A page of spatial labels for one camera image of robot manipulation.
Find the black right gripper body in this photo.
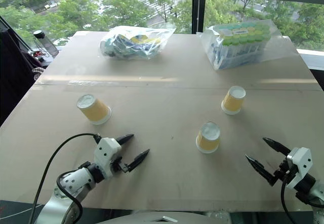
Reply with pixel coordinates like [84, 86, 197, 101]
[268, 158, 297, 187]

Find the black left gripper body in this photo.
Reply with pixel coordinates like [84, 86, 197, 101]
[109, 155, 130, 173]

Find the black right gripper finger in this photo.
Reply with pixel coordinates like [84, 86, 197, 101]
[262, 137, 292, 156]
[244, 154, 276, 186]

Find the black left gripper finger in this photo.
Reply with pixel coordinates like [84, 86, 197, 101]
[126, 149, 150, 173]
[115, 133, 135, 145]

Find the yellow paper cup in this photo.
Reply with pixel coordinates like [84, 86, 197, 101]
[195, 121, 221, 154]
[76, 94, 112, 125]
[221, 85, 247, 116]

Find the silver robot torso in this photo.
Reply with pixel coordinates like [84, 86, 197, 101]
[96, 211, 233, 224]

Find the clear bag of packets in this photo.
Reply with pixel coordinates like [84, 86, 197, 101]
[99, 25, 176, 60]

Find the bagged green-capped tube rack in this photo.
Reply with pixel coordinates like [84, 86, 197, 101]
[196, 19, 297, 71]

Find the clear bottle with black lid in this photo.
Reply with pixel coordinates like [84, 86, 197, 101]
[32, 30, 59, 57]

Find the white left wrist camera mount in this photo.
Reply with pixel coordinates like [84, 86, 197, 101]
[93, 137, 122, 180]

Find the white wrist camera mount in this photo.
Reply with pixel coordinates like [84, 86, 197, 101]
[285, 147, 312, 190]
[93, 137, 122, 180]

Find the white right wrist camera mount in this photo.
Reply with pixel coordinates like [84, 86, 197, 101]
[285, 147, 312, 190]

